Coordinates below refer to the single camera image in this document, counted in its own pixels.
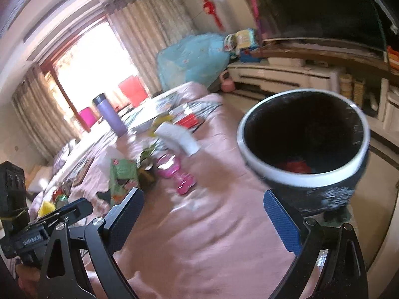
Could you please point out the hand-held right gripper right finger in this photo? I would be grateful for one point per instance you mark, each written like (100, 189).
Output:
(282, 224)

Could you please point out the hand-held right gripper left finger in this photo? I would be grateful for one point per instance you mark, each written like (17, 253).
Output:
(124, 218)

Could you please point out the purple thermos bottle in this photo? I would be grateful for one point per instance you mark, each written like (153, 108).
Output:
(109, 115)

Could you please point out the red wrapper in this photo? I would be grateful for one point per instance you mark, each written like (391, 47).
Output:
(294, 165)

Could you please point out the red chair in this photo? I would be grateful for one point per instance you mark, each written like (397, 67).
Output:
(132, 90)

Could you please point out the pink plastic bottle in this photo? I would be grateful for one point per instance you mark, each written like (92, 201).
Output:
(179, 174)

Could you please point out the pink stick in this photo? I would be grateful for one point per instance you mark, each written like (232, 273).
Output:
(254, 3)

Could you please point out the pink kettlebell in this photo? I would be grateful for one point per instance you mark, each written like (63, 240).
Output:
(227, 84)

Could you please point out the green stick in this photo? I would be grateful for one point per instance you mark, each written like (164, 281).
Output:
(380, 34)

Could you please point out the stack of picture books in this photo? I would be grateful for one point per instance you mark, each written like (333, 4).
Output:
(163, 102)

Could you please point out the yellow snack packet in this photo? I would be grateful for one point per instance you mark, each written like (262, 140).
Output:
(46, 208)

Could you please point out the dark green snack packet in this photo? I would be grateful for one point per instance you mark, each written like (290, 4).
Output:
(147, 168)

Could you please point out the beige patterned curtain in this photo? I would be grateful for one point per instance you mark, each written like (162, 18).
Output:
(156, 31)
(40, 112)

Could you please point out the pink stool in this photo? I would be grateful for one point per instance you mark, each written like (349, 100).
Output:
(86, 118)

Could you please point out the black television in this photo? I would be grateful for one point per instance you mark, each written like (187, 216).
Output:
(311, 6)

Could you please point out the red hanging knot decoration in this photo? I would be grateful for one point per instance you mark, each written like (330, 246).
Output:
(207, 0)

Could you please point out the red and white box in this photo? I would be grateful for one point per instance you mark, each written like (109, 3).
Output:
(186, 118)

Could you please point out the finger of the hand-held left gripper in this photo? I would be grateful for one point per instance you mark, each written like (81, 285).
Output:
(73, 207)

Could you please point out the person's left hand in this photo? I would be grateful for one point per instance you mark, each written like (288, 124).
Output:
(28, 282)

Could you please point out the white tissue paper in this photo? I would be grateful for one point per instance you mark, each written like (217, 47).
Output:
(179, 138)

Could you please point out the pink blanket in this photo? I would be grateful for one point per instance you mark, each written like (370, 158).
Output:
(202, 239)

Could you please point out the colourful toy cash register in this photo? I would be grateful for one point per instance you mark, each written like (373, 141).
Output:
(246, 45)

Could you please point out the white TV cabinet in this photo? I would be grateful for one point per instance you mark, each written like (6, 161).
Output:
(327, 54)
(280, 76)

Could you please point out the yellow woven jars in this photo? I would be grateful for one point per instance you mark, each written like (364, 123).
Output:
(352, 88)

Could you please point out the black bin with white rim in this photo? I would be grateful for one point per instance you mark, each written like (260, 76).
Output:
(314, 190)

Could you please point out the light blue mesh tent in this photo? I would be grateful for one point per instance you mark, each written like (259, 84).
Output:
(190, 59)

